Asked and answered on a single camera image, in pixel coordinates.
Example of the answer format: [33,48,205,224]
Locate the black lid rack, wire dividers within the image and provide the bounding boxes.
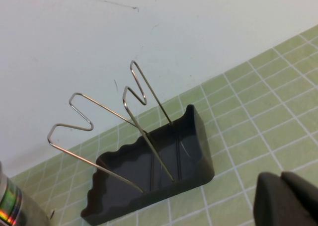
[47,60,215,226]

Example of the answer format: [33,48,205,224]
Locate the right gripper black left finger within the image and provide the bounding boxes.
[252,171,314,226]

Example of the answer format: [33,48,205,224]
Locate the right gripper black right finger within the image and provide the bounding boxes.
[281,170,318,226]

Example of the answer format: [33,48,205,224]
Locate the stainless steel pot, black handles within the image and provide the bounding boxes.
[0,161,54,226]

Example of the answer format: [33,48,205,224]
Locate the green white-checked tablecloth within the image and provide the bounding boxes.
[9,24,318,226]

